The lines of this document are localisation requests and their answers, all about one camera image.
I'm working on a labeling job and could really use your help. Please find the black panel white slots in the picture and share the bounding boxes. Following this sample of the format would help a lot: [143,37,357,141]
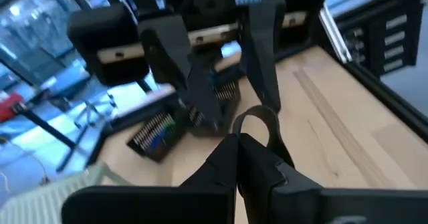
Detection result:
[340,0,427,80]

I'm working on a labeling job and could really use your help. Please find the black floor stand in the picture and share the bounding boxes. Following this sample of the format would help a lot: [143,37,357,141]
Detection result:
[11,100,113,173]

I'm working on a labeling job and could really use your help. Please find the black cable loop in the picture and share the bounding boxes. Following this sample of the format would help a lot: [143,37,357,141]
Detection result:
[231,105,296,169]

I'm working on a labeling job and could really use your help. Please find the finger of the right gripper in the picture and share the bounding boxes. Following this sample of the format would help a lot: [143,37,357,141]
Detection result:
[138,15,223,136]
[240,0,288,114]

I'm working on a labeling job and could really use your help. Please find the green perforated metal riser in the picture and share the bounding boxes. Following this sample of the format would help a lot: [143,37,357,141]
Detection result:
[0,162,133,224]

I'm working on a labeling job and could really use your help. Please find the black slotted plastic basket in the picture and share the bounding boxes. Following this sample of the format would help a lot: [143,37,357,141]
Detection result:
[126,112,188,163]
[185,63,242,136]

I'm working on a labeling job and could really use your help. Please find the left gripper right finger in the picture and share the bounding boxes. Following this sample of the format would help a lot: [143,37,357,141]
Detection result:
[239,133,428,224]

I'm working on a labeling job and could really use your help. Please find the red object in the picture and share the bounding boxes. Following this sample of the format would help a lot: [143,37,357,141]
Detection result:
[0,92,25,123]

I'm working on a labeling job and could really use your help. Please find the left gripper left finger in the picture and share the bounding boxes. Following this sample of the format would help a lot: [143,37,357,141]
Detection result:
[62,133,239,224]

